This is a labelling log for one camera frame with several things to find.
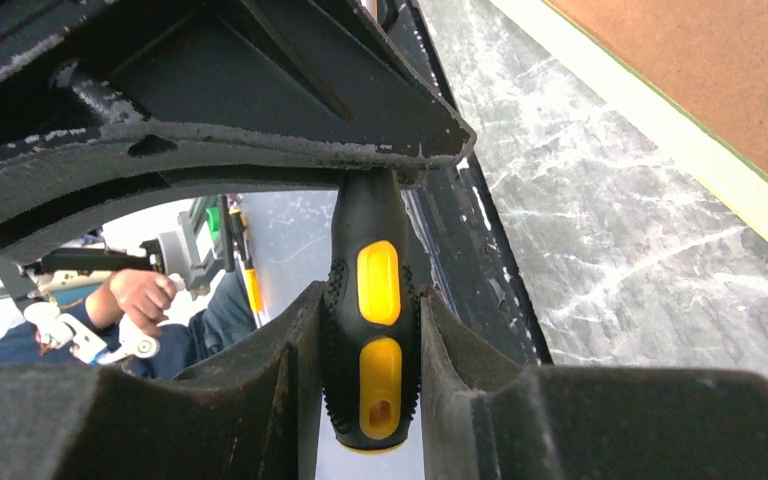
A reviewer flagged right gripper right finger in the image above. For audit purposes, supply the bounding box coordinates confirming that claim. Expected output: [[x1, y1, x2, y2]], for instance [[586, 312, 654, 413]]
[[420, 291, 768, 479]]

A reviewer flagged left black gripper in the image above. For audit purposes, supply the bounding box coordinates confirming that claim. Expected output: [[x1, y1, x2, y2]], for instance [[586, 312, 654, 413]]
[[0, 1, 475, 263]]

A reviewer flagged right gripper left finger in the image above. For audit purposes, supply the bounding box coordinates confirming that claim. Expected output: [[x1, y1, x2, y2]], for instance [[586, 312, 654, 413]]
[[0, 281, 324, 479]]

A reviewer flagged black yellow screwdriver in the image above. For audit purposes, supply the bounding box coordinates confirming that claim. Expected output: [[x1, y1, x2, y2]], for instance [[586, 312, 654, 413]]
[[319, 169, 421, 453]]

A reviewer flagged green wooden photo frame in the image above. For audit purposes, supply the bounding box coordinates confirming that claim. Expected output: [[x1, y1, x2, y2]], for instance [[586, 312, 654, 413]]
[[498, 1, 768, 242]]

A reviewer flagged operator hand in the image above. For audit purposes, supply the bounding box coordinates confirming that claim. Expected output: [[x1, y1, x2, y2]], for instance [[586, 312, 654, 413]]
[[109, 269, 178, 337]]

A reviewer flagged operator in blue clothes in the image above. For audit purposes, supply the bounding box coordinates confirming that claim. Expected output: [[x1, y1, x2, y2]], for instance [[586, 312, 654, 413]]
[[0, 264, 259, 382]]

